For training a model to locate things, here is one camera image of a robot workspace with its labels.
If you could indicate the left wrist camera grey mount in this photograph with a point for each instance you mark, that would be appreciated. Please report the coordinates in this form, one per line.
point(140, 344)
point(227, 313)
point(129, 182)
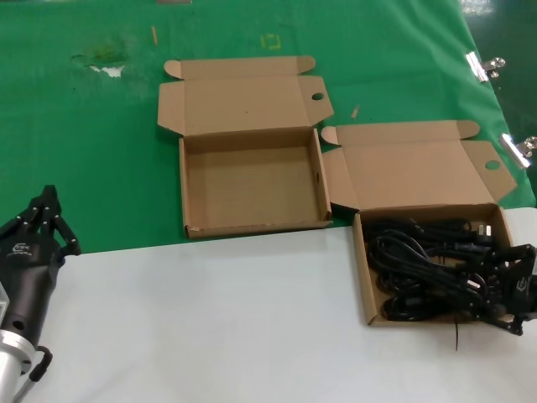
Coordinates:
point(2, 300)

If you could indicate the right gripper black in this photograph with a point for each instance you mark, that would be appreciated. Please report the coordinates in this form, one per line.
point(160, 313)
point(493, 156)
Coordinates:
point(522, 294)

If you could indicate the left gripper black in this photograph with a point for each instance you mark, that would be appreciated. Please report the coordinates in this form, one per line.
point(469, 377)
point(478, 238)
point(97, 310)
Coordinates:
point(29, 277)

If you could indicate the small wooden stick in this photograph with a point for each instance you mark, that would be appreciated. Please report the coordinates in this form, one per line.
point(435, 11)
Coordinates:
point(154, 35)
point(356, 111)

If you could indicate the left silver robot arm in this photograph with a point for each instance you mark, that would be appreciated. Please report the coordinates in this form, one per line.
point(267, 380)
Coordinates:
point(10, 361)

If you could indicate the silver binder clip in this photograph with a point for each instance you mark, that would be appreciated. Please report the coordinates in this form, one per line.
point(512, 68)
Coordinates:
point(514, 150)
point(478, 67)

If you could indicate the green table cloth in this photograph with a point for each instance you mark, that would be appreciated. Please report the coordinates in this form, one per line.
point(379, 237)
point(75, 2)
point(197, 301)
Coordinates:
point(63, 147)

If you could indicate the cardboard box with dented corner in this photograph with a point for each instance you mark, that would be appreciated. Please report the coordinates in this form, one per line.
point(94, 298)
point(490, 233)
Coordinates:
point(251, 189)

